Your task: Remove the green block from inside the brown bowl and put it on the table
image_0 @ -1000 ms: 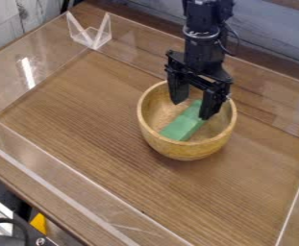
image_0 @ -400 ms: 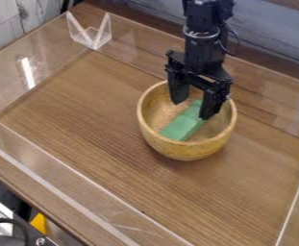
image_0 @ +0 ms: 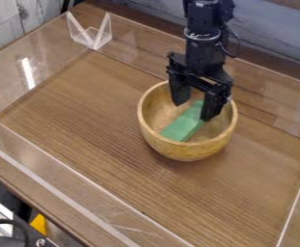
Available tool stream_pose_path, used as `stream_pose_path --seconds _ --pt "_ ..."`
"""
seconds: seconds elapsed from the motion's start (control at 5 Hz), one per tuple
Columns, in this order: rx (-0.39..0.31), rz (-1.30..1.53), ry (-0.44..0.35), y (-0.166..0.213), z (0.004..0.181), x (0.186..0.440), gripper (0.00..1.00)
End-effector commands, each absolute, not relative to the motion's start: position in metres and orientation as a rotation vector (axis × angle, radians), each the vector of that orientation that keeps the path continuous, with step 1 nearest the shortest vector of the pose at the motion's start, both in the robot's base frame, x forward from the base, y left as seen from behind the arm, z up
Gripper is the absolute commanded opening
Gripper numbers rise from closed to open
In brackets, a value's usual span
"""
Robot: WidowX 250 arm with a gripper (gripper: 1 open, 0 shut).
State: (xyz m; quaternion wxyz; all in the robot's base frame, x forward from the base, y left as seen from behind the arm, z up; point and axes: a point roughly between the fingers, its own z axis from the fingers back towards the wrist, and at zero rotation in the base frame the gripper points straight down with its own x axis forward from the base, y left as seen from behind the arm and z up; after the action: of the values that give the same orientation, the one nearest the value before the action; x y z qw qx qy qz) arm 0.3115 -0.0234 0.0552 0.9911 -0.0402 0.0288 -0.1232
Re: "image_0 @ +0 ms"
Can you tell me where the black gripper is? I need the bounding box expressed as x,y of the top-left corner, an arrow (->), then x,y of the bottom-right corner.
166,32 -> 233,122

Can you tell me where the green rectangular block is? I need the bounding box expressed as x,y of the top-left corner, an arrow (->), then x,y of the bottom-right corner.
160,100 -> 205,142

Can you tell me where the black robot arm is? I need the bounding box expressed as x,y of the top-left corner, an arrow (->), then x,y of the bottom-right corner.
166,0 -> 239,122

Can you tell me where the brown wooden bowl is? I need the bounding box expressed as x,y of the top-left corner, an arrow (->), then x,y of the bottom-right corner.
136,81 -> 239,161

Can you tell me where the clear acrylic corner bracket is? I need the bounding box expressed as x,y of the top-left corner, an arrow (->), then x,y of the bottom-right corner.
65,13 -> 112,50

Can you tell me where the clear acrylic tray wall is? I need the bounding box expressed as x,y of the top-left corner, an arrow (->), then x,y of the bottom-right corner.
0,123 -> 193,247

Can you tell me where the black cable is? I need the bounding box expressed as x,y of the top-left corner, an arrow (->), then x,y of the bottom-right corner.
0,218 -> 32,247

